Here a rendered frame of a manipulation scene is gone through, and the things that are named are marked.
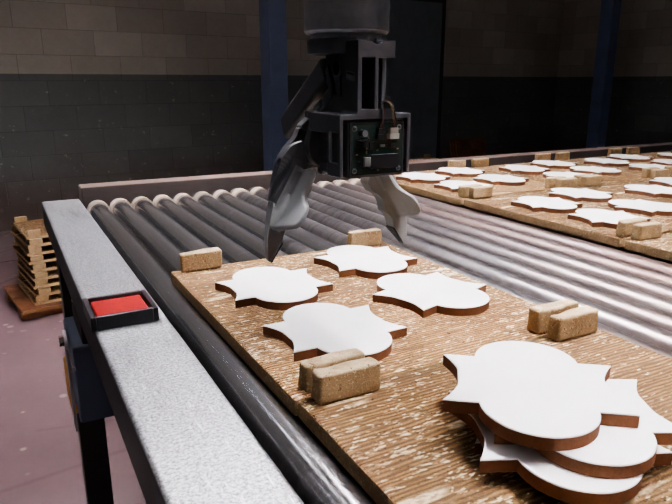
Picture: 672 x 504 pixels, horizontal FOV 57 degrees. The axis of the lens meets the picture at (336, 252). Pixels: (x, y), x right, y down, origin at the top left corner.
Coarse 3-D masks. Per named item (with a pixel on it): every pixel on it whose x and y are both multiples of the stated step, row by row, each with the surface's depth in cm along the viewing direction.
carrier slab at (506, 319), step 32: (288, 256) 93; (416, 256) 93; (192, 288) 79; (352, 288) 79; (224, 320) 68; (256, 320) 68; (384, 320) 68; (416, 320) 68; (448, 320) 68; (480, 320) 68; (512, 320) 68; (256, 352) 60; (288, 352) 60; (416, 352) 60; (448, 352) 60; (288, 384) 54
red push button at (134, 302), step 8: (128, 296) 78; (136, 296) 78; (96, 304) 75; (104, 304) 75; (112, 304) 75; (120, 304) 75; (128, 304) 75; (136, 304) 75; (144, 304) 75; (96, 312) 72; (104, 312) 72; (112, 312) 72
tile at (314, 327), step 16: (304, 304) 70; (320, 304) 70; (336, 304) 70; (288, 320) 65; (304, 320) 65; (320, 320) 65; (336, 320) 65; (352, 320) 65; (368, 320) 65; (272, 336) 64; (288, 336) 61; (304, 336) 61; (320, 336) 61; (336, 336) 61; (352, 336) 61; (368, 336) 61; (384, 336) 61; (400, 336) 64; (304, 352) 58; (320, 352) 59; (368, 352) 58; (384, 352) 59
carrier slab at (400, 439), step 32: (576, 352) 60; (608, 352) 60; (640, 352) 60; (384, 384) 54; (416, 384) 54; (448, 384) 54; (640, 384) 54; (320, 416) 49; (352, 416) 49; (384, 416) 49; (416, 416) 49; (448, 416) 49; (352, 448) 44; (384, 448) 44; (416, 448) 44; (448, 448) 44; (384, 480) 41; (416, 480) 41; (448, 480) 41; (480, 480) 41; (512, 480) 41
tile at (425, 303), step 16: (384, 288) 76; (400, 288) 75; (416, 288) 75; (432, 288) 75; (448, 288) 75; (464, 288) 75; (480, 288) 76; (400, 304) 72; (416, 304) 70; (432, 304) 70; (448, 304) 70; (464, 304) 70; (480, 304) 70
